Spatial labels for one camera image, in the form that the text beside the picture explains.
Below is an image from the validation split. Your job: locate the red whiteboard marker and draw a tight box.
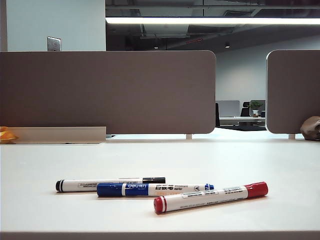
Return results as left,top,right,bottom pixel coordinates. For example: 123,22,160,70
153,181,269,215

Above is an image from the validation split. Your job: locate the black whiteboard marker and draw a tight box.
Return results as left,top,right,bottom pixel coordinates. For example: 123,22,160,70
55,176,167,193

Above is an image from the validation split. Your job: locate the wide brown desk divider panel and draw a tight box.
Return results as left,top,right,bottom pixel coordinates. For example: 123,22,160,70
0,50,217,135

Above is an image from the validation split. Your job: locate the grey background desk screen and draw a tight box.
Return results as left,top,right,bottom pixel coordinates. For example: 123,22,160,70
216,100,240,118

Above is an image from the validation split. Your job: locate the white background desk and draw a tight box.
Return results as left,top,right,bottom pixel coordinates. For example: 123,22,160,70
219,116,266,127

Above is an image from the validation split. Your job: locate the blue whiteboard marker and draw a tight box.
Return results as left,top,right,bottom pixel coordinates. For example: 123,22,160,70
96,182,215,198

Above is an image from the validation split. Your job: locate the black office chair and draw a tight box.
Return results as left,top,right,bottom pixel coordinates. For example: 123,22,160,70
240,101,251,117

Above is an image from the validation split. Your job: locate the green potted plant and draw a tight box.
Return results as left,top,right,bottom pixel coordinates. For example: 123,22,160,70
249,100,263,118

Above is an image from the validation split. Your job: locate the long ceiling light strip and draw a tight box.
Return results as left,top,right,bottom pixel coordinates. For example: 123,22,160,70
105,16,320,25

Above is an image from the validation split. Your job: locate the narrow brown desk divider panel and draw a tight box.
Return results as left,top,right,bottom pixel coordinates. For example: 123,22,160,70
265,49,320,135

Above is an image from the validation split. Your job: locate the brown lumpy object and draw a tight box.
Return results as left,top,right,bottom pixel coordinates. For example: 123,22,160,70
299,115,320,141

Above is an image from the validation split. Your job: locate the orange soft object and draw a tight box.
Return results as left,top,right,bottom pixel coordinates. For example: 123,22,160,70
0,126,20,145

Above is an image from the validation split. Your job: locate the metal wall switch plate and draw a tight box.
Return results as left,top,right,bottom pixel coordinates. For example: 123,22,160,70
46,36,62,52

